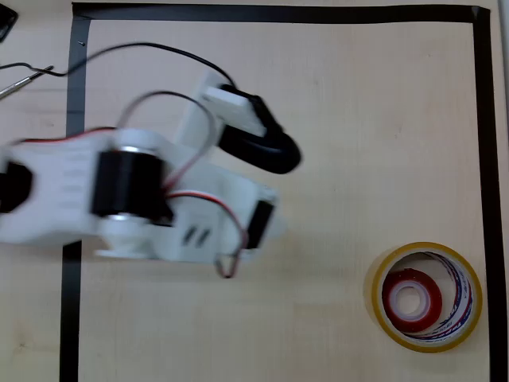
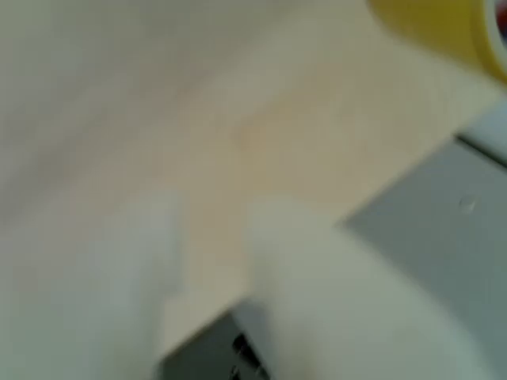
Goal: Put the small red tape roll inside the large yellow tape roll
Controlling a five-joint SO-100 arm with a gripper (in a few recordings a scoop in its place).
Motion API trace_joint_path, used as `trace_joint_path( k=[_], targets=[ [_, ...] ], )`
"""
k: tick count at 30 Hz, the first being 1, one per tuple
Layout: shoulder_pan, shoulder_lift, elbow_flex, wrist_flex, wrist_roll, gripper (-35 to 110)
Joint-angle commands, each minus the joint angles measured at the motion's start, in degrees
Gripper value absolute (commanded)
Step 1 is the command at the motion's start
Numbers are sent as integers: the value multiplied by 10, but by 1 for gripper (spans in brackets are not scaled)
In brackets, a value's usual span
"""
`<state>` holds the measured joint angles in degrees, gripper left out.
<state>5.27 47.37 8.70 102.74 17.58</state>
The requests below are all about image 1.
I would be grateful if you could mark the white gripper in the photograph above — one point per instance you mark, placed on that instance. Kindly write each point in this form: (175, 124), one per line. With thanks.
(262, 224)

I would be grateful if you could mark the small red tape roll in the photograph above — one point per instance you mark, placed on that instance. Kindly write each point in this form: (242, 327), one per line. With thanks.
(432, 302)

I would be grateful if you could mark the large yellow clear tape roll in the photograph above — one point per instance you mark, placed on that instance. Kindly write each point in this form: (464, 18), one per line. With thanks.
(376, 296)

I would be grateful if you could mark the black tape strip with screw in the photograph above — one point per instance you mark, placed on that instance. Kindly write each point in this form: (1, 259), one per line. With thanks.
(71, 318)

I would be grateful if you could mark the thin metal screwdriver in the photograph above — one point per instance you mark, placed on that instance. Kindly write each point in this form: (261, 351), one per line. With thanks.
(16, 84)

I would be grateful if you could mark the black object at table corner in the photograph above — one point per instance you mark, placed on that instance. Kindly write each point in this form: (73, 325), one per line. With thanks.
(5, 22)

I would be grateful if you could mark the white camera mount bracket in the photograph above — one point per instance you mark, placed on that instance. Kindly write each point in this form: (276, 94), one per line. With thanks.
(234, 109)

